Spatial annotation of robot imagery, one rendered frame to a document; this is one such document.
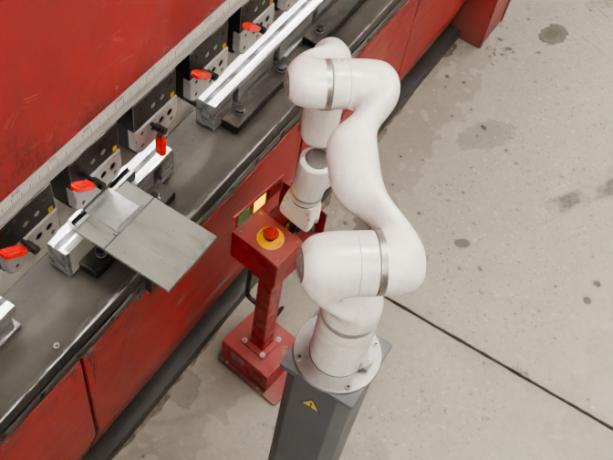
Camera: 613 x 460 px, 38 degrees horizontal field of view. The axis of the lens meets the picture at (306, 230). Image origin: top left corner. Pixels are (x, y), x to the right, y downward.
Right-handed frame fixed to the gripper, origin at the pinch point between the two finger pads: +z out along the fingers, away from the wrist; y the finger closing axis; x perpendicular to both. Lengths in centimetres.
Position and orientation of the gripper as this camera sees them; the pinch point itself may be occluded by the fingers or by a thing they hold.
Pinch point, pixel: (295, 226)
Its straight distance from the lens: 240.7
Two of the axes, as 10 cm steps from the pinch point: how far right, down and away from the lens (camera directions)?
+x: 6.4, -5.9, 4.9
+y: 7.5, 6.3, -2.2
